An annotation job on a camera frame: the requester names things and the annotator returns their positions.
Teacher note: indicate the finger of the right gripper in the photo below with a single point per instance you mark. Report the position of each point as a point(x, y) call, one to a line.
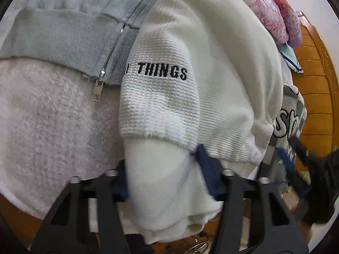
point(300, 186)
point(302, 150)

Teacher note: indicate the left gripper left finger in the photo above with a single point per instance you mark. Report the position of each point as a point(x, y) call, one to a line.
point(65, 228)

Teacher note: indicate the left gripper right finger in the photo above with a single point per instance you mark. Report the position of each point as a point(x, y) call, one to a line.
point(273, 228)

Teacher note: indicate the white button jacket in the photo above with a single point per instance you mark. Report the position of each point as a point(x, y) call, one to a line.
point(201, 72)

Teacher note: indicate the checkered grey white garment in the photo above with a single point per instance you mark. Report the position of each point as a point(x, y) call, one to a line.
point(288, 123)

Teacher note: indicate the wooden headboard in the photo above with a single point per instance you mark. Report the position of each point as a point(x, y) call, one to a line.
point(318, 85)

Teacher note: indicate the white bed blanket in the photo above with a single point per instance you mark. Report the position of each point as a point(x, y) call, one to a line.
point(51, 130)

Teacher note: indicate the blue striped pillow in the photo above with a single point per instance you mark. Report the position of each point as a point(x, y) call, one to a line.
point(289, 57)

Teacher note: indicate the grey zip hoodie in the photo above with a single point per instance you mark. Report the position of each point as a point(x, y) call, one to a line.
point(94, 37)

